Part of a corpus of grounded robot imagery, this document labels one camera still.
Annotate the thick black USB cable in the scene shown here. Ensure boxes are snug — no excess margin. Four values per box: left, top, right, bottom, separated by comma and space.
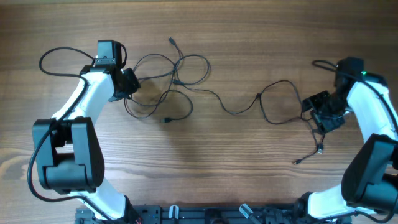
123, 54, 194, 124

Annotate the thin black cable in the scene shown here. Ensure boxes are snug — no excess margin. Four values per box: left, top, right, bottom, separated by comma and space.
168, 37, 261, 116

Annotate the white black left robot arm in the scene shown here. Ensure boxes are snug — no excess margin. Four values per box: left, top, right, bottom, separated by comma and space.
27, 40, 142, 223

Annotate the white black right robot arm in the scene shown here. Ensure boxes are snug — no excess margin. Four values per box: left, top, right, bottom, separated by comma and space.
290, 57, 397, 223

